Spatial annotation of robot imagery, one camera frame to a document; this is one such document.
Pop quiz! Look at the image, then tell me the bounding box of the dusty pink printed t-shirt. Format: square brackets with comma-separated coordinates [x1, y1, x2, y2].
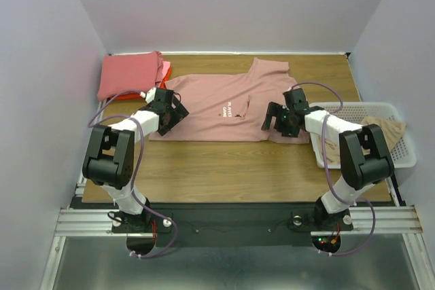
[148, 58, 310, 144]

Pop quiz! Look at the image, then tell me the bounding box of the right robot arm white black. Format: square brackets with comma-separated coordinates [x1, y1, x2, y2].
[262, 87, 394, 229]

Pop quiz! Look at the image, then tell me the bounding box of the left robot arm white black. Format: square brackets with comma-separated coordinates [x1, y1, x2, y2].
[82, 88, 189, 233]

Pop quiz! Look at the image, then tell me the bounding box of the folded orange red t-shirt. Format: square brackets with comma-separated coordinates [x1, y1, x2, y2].
[102, 73, 170, 101]

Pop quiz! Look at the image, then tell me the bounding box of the folded light pink t-shirt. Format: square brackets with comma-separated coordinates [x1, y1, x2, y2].
[156, 60, 171, 86]

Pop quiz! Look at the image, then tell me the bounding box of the folded coral pink t-shirt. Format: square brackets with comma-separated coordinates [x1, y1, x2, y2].
[97, 51, 164, 101]

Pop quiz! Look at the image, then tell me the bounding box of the beige crumpled t-shirt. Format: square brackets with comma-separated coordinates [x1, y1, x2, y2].
[310, 116, 406, 169]

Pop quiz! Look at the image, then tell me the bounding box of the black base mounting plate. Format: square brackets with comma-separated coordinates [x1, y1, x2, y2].
[108, 202, 353, 249]

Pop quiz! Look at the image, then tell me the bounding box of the white plastic laundry basket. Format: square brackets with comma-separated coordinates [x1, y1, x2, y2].
[310, 102, 416, 168]

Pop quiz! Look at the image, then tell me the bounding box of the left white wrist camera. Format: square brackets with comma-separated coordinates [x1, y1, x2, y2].
[139, 88, 157, 103]

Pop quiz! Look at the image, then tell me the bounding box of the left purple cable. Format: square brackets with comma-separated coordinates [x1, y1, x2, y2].
[88, 90, 179, 259]

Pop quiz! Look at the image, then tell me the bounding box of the aluminium frame rail left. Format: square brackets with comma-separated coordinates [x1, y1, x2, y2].
[71, 100, 107, 200]

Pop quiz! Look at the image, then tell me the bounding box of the aluminium frame rail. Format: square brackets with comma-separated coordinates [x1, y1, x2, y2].
[54, 209, 112, 237]
[71, 100, 107, 200]

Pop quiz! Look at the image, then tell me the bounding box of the aluminium frame rail front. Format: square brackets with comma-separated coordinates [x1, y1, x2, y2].
[54, 209, 112, 237]

